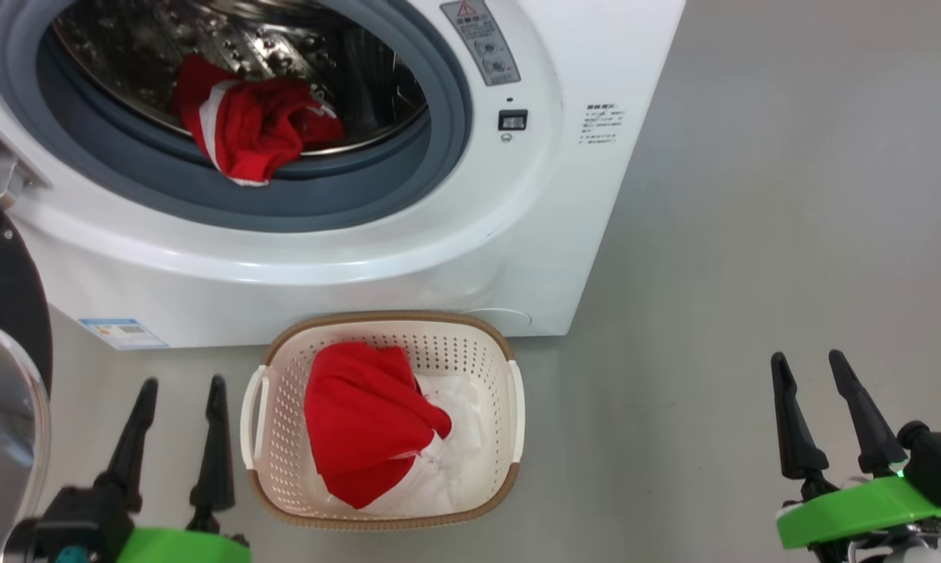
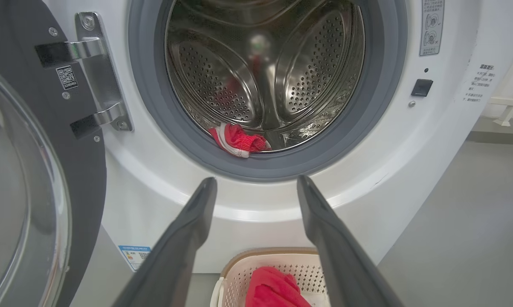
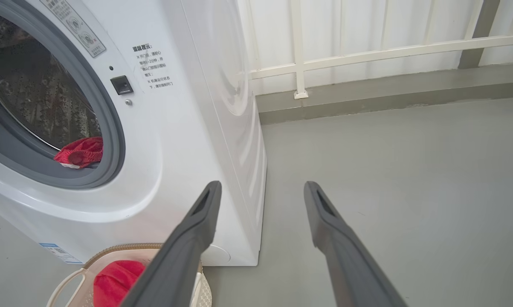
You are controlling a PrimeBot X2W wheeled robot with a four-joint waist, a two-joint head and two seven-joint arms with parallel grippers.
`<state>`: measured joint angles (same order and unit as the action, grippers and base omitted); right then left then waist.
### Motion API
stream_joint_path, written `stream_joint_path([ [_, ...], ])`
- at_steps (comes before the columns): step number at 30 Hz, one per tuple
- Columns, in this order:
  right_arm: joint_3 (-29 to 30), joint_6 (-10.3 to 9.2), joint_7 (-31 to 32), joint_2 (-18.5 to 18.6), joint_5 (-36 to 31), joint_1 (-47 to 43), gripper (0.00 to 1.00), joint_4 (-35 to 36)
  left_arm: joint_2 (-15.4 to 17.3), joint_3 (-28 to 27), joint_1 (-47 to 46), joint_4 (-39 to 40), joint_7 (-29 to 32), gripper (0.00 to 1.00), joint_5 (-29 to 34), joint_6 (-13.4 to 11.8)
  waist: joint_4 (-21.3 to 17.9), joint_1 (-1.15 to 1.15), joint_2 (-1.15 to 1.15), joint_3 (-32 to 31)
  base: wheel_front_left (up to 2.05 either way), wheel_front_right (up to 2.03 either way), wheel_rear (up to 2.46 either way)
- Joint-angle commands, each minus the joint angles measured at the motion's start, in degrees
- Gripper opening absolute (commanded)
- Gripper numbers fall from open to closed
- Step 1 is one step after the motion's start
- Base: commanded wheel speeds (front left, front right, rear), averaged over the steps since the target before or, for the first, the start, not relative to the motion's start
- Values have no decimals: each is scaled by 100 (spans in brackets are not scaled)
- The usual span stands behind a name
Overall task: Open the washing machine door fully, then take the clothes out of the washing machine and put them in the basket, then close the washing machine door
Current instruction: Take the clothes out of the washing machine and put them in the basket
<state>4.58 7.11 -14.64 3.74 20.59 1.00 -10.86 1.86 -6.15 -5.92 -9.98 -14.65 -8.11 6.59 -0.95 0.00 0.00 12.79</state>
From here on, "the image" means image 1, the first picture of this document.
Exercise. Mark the grey warning label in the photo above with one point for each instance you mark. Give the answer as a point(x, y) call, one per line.
point(482, 47)

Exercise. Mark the grey rubber door gasket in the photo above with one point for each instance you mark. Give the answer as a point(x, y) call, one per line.
point(321, 195)

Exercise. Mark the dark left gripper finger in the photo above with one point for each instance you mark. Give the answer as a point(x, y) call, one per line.
point(130, 453)
point(216, 469)

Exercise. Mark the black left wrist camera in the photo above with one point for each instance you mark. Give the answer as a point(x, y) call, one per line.
point(79, 524)

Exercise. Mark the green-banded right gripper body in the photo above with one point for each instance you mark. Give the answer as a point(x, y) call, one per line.
point(853, 516)

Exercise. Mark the white front-load washing machine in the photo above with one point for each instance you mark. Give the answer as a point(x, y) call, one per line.
point(517, 234)

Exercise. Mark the cream perforated laundry basket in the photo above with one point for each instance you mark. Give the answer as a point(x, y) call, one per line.
point(470, 352)

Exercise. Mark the red garment with white stripe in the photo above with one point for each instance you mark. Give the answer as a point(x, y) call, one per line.
point(259, 125)

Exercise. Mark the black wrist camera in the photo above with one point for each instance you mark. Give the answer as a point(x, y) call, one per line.
point(79, 524)
point(939, 465)

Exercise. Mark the stainless steel washer drum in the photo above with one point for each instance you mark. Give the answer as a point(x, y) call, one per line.
point(126, 47)

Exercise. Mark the plain red garment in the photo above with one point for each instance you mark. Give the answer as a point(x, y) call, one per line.
point(360, 422)

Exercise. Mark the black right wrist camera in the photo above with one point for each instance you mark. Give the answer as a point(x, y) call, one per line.
point(939, 465)

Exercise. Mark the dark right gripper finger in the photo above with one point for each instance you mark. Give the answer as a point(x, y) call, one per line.
point(873, 446)
point(795, 446)

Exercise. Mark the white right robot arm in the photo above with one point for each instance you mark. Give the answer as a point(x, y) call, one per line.
point(920, 557)

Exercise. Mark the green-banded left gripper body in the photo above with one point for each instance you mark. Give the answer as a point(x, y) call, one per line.
point(181, 547)

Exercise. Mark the black round glass washer door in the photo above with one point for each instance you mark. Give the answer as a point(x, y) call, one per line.
point(8, 297)

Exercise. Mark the blue energy label sticker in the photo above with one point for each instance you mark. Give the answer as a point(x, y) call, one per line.
point(122, 332)

